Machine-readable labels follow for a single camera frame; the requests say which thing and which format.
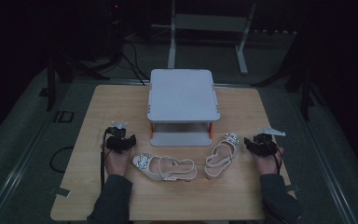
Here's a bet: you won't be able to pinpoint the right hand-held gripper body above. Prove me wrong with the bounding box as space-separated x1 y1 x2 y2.
253 127 287 158

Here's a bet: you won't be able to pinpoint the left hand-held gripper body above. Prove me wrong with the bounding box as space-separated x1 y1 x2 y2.
104 120 133 154

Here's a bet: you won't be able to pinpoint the cream slingback shoe jewelled buckle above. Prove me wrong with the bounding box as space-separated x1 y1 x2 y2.
131 152 198 182
204 133 241 180

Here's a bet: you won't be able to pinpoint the white two-tier shoe rack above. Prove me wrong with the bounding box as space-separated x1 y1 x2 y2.
146 68 221 147

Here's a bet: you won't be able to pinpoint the person's right hand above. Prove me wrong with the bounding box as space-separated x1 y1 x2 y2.
253 147 284 176

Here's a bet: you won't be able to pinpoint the person's left hand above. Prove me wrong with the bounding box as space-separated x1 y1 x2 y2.
103 146 133 177

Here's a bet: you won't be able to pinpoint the black tripod stand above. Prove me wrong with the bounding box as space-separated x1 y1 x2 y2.
45 52 111 112
251 59 327 123

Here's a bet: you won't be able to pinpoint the right hand-held gripper black cable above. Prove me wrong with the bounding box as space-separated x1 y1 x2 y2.
274 147 284 175

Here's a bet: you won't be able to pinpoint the hand-held gripper black cable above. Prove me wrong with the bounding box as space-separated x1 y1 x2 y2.
100 130 108 191
274 147 284 175

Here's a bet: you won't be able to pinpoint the left hand-held gripper black cable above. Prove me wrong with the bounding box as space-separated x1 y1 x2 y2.
100 130 108 191

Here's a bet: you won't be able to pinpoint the black looped cable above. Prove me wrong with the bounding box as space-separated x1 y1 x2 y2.
48 146 76 174

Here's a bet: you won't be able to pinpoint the black rectangular floor bracket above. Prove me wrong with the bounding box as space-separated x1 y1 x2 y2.
53 110 76 124

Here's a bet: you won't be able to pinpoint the metal floor rail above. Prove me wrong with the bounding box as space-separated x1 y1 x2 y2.
288 92 358 224
0 118 63 224

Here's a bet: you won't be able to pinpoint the black floor cables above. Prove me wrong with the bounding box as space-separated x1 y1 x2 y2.
117 36 152 87

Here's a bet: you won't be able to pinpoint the white metal stand frame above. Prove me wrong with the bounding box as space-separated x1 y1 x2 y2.
167 0 258 77

